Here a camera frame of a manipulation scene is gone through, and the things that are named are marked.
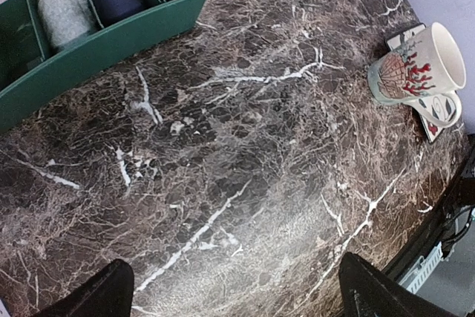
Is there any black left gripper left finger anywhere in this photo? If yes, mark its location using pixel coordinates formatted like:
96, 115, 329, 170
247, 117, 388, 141
36, 259, 134, 317

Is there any green divided organizer tray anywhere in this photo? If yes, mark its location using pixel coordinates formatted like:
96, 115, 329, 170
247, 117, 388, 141
1, 0, 206, 131

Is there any floral square tile coaster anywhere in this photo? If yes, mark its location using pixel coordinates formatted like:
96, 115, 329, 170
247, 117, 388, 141
384, 22, 461, 144

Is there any grey slotted cable duct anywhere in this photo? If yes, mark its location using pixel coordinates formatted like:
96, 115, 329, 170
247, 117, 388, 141
398, 242, 443, 294

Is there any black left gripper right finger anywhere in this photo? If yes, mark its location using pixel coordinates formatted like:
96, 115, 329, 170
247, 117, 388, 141
338, 251, 460, 316

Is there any black cable at table edge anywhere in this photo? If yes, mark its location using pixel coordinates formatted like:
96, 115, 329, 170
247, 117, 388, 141
441, 205, 475, 255

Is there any light grey rolled underwear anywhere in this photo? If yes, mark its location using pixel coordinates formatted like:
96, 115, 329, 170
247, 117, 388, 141
37, 0, 96, 51

